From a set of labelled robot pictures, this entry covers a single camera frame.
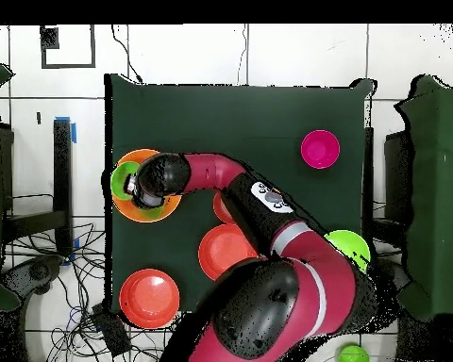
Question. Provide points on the small green bowl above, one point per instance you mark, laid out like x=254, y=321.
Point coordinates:
x=119, y=181

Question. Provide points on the large orange bowl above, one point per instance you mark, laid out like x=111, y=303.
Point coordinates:
x=126, y=209

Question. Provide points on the large red bowl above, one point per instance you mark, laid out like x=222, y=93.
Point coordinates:
x=149, y=298
x=221, y=249

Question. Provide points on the pink bowl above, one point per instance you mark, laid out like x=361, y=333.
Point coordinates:
x=320, y=149

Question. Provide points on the large green bowl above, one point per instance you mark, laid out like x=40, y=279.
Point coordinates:
x=351, y=245

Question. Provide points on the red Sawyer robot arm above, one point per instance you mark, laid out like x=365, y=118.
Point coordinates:
x=305, y=271

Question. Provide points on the blue tape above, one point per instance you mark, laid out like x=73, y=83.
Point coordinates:
x=73, y=132

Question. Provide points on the small red bowl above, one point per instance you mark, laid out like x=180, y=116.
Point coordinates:
x=221, y=209

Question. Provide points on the dark green table cloth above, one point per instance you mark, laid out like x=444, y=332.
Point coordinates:
x=230, y=113

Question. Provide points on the black chair base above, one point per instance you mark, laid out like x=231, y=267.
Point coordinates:
x=394, y=273
x=37, y=271

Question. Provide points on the black power strip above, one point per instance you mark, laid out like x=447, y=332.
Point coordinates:
x=113, y=333

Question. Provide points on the green bowl on floor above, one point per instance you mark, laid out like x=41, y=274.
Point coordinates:
x=353, y=355

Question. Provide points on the black stool frame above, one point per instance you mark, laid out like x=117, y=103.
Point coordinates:
x=62, y=169
x=398, y=177

